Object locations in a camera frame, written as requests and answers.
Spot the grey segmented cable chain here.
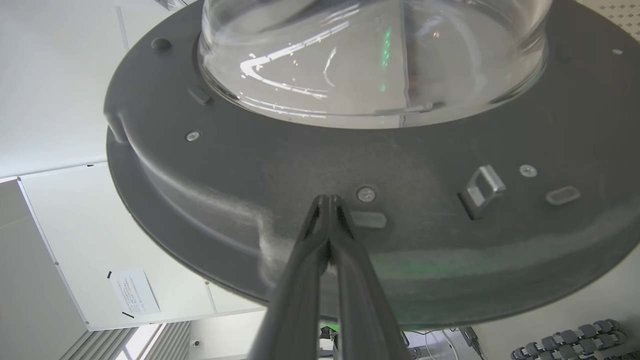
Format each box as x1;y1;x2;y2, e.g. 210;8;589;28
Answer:
510;318;628;360

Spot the grey slatted window blind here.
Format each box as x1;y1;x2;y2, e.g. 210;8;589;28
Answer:
59;321;193;360

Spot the white paper notice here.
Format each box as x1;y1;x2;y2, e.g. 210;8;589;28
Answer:
108;270;162;318

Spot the dark grey glass washing machine door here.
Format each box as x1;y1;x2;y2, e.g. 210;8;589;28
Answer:
103;0;640;331

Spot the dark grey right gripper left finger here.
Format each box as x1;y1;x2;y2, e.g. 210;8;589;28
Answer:
248;195;331;360

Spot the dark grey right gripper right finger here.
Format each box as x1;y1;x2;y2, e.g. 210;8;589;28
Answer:
330;195;412;360

